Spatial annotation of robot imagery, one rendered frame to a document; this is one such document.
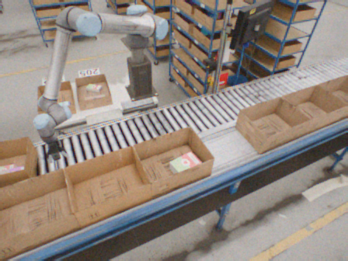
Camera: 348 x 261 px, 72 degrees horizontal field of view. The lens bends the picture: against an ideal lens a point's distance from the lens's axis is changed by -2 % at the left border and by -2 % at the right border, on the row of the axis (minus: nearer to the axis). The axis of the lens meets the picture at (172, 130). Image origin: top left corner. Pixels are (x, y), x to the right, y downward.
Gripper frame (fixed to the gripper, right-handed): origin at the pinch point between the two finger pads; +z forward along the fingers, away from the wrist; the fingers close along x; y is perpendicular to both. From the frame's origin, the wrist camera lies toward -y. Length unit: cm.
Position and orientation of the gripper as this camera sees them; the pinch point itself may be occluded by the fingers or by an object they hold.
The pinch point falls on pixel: (60, 160)
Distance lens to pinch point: 182.2
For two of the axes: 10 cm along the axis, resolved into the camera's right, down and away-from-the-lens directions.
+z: -0.3, 7.1, 7.0
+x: -9.0, 2.9, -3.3
